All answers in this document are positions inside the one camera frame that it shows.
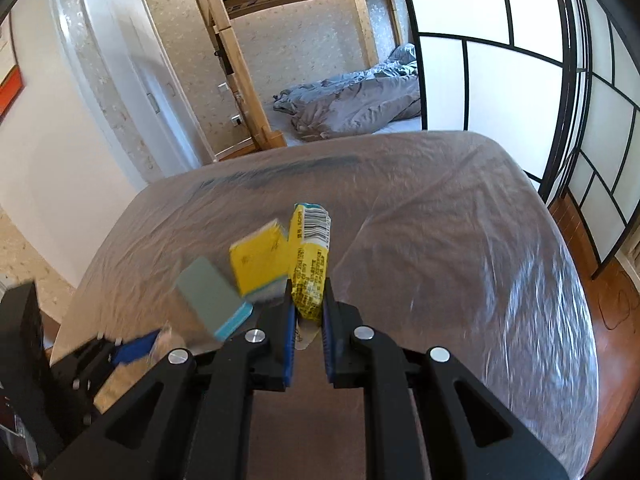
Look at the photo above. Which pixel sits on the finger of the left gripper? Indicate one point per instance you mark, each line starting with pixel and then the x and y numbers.
pixel 84 371

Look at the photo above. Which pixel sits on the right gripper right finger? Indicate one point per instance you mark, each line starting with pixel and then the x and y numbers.
pixel 426 416

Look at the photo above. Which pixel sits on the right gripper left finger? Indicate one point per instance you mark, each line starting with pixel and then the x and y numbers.
pixel 189 417

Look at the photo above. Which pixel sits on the green sanding block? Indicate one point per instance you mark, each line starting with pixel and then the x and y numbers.
pixel 214 300

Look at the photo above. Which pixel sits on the yellow tissue pack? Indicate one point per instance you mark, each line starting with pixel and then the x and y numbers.
pixel 259 263

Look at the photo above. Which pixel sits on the yellow snack wrapper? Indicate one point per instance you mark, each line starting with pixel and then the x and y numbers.
pixel 309 242

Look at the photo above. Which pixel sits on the grey rumpled duvet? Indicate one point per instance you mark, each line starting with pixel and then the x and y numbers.
pixel 352 104

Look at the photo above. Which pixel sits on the white door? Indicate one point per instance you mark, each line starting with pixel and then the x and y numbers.
pixel 125 76

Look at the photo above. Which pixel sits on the black framed shoji screen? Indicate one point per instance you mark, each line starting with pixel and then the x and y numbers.
pixel 556 84

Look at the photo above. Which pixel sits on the orange white wall poster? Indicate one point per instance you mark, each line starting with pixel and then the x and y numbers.
pixel 11 77

